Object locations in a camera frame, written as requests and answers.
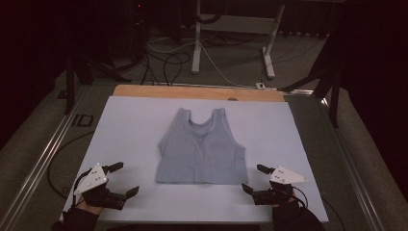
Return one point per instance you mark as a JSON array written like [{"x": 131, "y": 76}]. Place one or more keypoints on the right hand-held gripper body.
[{"x": 282, "y": 176}]

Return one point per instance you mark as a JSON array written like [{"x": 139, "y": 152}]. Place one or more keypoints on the metal floor rail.
[
  {"x": 38, "y": 166},
  {"x": 352, "y": 173}
]

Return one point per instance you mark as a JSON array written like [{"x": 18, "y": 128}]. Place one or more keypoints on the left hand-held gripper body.
[{"x": 96, "y": 183}]

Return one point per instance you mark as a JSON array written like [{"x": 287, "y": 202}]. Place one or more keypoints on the white power strip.
[{"x": 260, "y": 85}]

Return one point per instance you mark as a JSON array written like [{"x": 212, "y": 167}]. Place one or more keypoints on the grey-blue tank top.
[{"x": 202, "y": 154}]

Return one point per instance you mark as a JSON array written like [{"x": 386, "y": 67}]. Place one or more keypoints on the light blue table mat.
[{"x": 134, "y": 134}]

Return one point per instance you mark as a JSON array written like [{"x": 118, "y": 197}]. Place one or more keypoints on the person's right hand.
[{"x": 286, "y": 203}]

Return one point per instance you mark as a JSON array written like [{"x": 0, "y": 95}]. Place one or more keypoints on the person's left hand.
[{"x": 89, "y": 208}]

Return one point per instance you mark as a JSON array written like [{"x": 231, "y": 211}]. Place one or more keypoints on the wooden table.
[{"x": 179, "y": 92}]

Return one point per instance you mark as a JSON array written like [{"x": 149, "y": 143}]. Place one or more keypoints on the black tripod stand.
[
  {"x": 330, "y": 80},
  {"x": 80, "y": 72}
]

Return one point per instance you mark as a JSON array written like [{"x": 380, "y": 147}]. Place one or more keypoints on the white desk frame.
[{"x": 235, "y": 24}]

